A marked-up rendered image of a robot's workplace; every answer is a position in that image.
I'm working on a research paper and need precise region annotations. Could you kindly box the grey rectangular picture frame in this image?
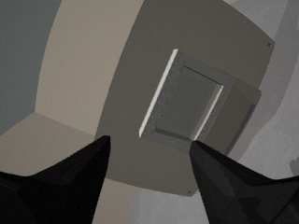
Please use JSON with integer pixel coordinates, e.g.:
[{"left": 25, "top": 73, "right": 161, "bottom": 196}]
[{"left": 138, "top": 49, "right": 235, "bottom": 152}]

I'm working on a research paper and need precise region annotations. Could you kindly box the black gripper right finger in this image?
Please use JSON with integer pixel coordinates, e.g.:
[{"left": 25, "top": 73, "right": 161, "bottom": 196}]
[{"left": 190, "top": 141, "right": 299, "bottom": 224}]

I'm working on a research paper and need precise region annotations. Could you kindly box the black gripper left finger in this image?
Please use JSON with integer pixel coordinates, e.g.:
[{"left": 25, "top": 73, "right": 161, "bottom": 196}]
[{"left": 0, "top": 135, "right": 111, "bottom": 224}]

